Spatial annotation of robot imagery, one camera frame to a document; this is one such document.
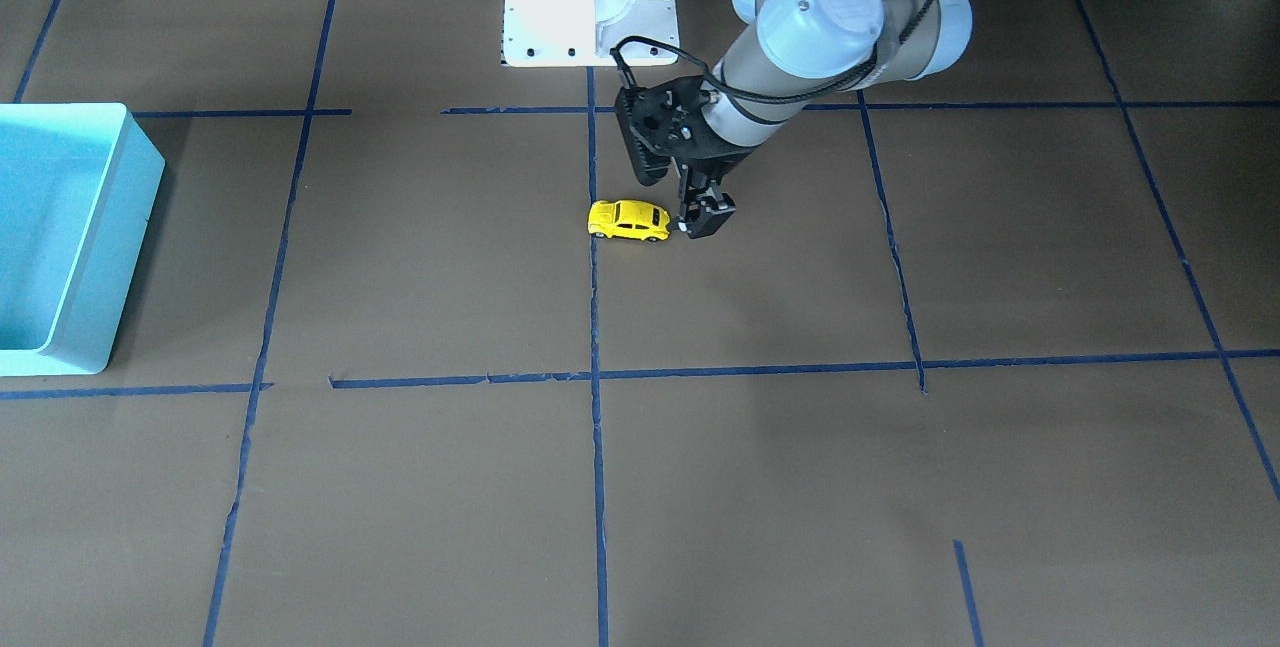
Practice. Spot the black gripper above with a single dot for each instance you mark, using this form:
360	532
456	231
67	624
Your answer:
718	160

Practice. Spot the yellow beetle toy car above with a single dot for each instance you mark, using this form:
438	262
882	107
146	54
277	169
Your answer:
628	219

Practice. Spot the turquoise plastic bin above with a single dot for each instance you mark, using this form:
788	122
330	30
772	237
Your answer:
78	185

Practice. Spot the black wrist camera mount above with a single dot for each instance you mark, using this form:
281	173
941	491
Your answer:
659	125

